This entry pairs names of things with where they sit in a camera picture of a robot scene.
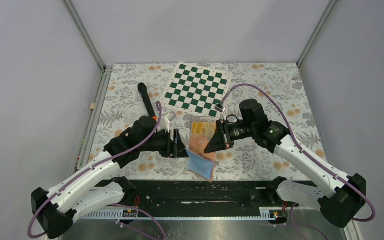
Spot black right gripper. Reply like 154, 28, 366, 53
205, 118, 256, 154

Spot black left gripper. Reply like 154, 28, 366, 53
140, 128, 192, 159

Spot tan leather card holder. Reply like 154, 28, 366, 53
186, 133, 216, 182

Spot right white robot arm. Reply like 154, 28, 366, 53
204, 99, 367, 229

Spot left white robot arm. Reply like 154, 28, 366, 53
31, 116, 188, 239

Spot clear acrylic card box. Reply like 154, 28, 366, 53
190, 115, 219, 140

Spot yellow credit cards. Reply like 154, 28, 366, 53
191, 121, 217, 135

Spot green white checkerboard mat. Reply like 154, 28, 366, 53
160, 62, 233, 118

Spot floral patterned table mat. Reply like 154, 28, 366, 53
86, 62, 327, 182

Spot black marker orange cap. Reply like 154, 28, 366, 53
137, 82, 157, 121

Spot small wooden block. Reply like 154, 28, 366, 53
89, 103, 96, 110

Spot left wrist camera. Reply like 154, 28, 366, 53
163, 111, 177, 131

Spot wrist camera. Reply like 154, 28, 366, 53
163, 111, 177, 131
214, 102, 227, 114

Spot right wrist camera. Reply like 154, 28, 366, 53
214, 102, 227, 114

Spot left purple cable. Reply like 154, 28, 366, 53
27, 100, 163, 240

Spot purple cable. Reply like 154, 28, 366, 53
27, 100, 163, 240
220, 83, 377, 222

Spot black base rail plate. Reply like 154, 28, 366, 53
102, 180, 299, 220

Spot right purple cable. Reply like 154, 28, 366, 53
220, 83, 377, 222

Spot aluminium frame post left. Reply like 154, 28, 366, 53
62, 0, 107, 70

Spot aluminium frame post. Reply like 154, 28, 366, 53
62, 0, 107, 70
296, 0, 338, 69

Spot aluminium frame post right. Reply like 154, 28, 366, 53
296, 0, 338, 69

